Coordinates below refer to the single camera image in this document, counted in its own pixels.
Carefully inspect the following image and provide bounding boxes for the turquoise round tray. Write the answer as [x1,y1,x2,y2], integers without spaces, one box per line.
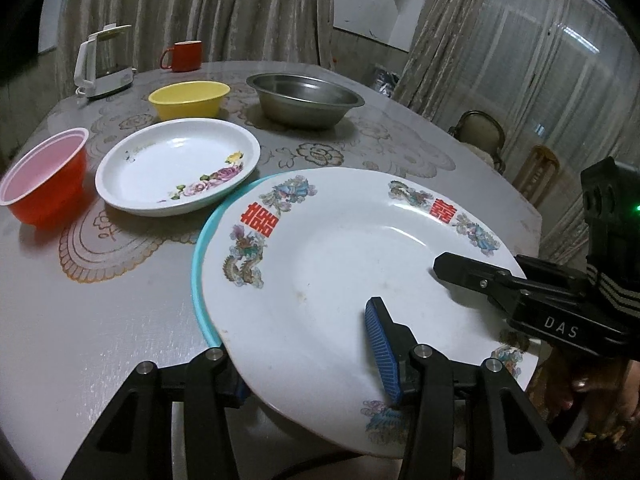
[191,183,256,348]

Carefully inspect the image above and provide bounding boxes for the white plate dragon pattern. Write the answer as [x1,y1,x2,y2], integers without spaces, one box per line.
[202,168,538,458]

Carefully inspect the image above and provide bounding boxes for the white floral deep plate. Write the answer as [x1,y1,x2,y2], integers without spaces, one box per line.
[94,118,262,218]

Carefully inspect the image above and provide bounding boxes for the red plastic bowl pink inside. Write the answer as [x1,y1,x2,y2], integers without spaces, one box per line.
[1,128,89,230]

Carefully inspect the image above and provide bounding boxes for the stainless steel basin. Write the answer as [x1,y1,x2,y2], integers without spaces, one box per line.
[246,73,364,130]

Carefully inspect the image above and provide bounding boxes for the yellow plastic bowl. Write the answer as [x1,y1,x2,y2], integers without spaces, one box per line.
[148,80,230,122]

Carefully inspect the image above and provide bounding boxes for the person right hand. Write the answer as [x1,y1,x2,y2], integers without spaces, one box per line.
[544,349,639,426]

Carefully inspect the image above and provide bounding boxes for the cushioned chair right side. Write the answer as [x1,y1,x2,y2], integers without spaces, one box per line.
[448,110,506,174]

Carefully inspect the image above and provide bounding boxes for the sheer window curtain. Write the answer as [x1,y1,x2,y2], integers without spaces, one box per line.
[394,0,639,263]

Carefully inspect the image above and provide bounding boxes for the gold floral table cover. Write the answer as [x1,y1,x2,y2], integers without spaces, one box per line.
[58,79,457,283]

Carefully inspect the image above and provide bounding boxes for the beige curtain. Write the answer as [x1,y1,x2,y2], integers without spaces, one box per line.
[55,0,334,96]

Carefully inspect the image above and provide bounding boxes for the white electric kettle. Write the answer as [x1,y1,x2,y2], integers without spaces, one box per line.
[74,23,136,100]

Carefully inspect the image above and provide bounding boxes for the red mug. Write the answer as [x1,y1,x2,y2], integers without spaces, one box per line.
[160,40,203,73]

